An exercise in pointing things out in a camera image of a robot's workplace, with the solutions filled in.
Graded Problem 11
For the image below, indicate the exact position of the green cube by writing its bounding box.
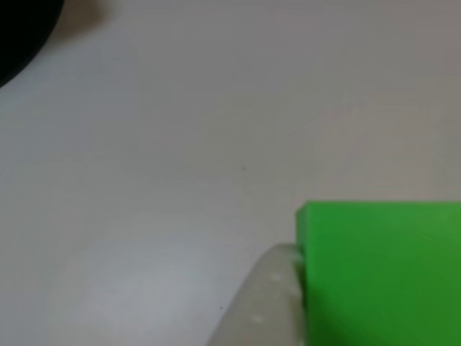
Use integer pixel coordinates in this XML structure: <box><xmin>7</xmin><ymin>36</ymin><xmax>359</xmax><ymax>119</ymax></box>
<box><xmin>295</xmin><ymin>200</ymin><xmax>461</xmax><ymax>346</ymax></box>

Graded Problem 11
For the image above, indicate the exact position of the black object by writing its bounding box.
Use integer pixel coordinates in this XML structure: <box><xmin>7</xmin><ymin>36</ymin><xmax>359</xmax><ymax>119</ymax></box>
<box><xmin>0</xmin><ymin>0</ymin><xmax>65</xmax><ymax>89</ymax></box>

